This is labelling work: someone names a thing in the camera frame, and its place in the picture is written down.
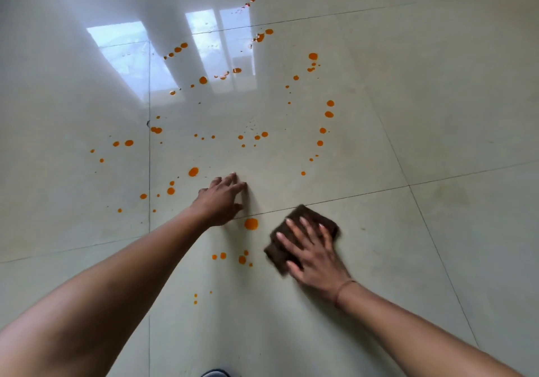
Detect person's left hand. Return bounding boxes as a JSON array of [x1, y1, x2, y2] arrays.
[[189, 172, 248, 227]]

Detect person's right hand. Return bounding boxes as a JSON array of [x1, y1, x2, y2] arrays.
[[275, 217, 353, 302]]

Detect dark brown cleaning cloth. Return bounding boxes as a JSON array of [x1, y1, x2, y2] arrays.
[[264, 204, 341, 277]]

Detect person's right forearm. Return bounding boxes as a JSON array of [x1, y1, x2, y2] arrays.
[[337, 282, 525, 377]]

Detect person's left forearm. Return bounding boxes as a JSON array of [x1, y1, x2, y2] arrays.
[[0, 207, 210, 377]]

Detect scattered orange liquid drops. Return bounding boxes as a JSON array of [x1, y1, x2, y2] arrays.
[[90, 0, 336, 306]]

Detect thin thread wrist bracelet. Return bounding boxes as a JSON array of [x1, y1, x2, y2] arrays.
[[334, 279, 357, 308]]

